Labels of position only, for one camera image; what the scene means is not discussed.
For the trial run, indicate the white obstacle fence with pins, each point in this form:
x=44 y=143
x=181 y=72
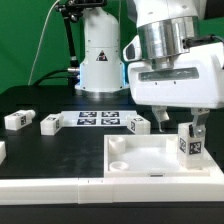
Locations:
x=112 y=190

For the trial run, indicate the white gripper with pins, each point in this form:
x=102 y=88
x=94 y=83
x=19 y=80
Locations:
x=196 y=81

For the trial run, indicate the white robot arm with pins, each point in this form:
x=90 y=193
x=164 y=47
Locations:
x=172 y=66

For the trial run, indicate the white block left edge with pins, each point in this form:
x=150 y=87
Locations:
x=2 y=151

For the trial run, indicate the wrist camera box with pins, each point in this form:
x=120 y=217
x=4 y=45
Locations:
x=132 y=52

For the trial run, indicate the white square tabletop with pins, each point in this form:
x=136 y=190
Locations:
x=152 y=155

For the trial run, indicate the white fiducial marker sheet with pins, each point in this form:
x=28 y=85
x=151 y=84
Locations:
x=96 y=118

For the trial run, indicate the black camera stand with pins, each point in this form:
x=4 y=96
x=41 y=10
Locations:
x=72 y=11

